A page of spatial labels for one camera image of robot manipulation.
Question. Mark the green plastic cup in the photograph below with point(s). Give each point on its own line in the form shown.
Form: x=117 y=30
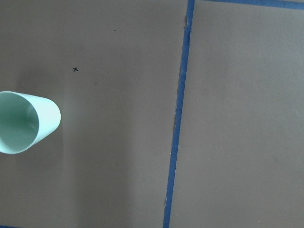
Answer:
x=25 y=120

